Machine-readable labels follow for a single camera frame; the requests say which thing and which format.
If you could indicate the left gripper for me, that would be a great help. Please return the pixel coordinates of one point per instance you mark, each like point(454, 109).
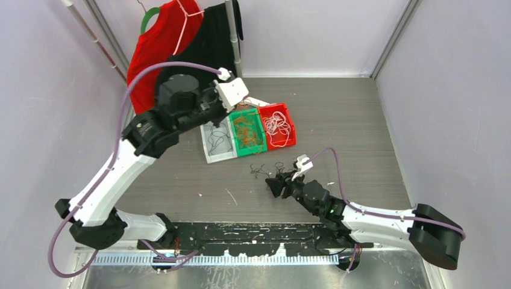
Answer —
point(223, 112)

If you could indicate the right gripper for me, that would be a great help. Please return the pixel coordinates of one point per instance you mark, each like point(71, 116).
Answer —
point(276, 184)

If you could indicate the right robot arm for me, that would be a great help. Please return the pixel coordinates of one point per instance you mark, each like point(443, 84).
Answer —
point(423, 229)

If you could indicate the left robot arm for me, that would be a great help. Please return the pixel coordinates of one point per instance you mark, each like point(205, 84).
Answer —
point(181, 104)

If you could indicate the grey plastic bin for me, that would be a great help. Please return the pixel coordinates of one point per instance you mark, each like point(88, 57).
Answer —
point(218, 143)

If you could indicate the green plastic bin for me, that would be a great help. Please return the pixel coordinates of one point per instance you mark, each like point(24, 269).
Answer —
point(249, 135)

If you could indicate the red plastic bin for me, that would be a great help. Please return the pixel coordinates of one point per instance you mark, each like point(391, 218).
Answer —
point(279, 129)

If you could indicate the black t-shirt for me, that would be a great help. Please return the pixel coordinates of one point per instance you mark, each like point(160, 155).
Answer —
point(210, 47)

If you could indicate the white clothes rack stand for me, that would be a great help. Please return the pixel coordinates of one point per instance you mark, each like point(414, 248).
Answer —
point(236, 32)

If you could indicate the red t-shirt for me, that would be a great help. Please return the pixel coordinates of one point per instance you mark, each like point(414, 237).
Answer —
point(156, 45)

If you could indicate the pink hanger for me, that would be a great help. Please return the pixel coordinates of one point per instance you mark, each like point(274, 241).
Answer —
point(186, 16)

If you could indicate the green hanger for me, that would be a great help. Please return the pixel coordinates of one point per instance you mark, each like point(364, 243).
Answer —
point(149, 13)

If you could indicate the red white rod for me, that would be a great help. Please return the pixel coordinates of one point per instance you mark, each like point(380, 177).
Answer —
point(93, 37)

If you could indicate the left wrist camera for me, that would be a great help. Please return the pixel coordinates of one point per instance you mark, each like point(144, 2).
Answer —
point(231, 93)

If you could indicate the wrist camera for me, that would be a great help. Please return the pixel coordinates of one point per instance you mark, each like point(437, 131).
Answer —
point(231, 93)
point(302, 165)

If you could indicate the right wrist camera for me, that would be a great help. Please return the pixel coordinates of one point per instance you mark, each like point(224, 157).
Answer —
point(302, 165)

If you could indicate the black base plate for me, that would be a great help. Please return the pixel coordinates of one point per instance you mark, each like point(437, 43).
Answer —
point(249, 239)

